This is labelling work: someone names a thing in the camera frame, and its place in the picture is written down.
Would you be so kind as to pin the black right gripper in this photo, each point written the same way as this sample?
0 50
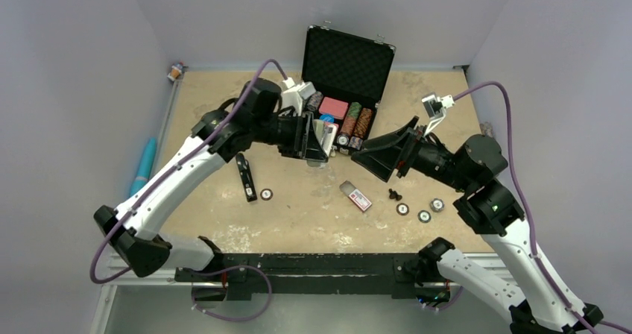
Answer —
381 153

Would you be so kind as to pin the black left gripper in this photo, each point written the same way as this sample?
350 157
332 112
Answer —
306 144

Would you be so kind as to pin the black stapler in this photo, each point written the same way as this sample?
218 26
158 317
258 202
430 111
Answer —
246 177

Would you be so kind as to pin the green stapler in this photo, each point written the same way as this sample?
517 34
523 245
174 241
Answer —
319 153

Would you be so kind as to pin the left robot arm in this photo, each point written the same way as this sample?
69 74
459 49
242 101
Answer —
264 113

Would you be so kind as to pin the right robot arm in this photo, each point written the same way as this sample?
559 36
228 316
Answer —
537 300

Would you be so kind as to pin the black screw knob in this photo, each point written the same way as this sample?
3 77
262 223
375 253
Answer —
394 195

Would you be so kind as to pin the red white staple box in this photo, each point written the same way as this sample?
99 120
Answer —
355 195

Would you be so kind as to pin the red white poker chip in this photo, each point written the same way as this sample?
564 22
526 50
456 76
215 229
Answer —
402 209

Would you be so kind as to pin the brown white poker chip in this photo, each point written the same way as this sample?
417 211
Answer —
266 194

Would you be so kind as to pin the green white poker chip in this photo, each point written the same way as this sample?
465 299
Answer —
424 216

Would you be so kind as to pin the grey poker chip stack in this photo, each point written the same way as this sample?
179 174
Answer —
437 205

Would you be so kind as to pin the black poker chip case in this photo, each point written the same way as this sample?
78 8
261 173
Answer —
347 67

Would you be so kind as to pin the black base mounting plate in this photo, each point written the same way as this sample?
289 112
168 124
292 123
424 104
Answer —
398 275

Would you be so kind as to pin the orange small bottle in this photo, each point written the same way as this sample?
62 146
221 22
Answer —
177 70

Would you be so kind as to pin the turquoise cylindrical tool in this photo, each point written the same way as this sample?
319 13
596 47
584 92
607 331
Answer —
145 166

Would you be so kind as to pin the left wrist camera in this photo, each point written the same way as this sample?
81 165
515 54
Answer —
296 94

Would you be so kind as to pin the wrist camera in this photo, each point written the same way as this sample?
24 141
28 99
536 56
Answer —
436 107
296 94

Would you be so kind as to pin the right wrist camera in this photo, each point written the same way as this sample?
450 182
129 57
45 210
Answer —
436 107

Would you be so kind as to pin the striped object at right wall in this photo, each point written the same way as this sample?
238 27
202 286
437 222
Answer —
487 129

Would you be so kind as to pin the aluminium frame rail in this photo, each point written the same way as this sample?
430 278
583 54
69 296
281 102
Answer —
123 272

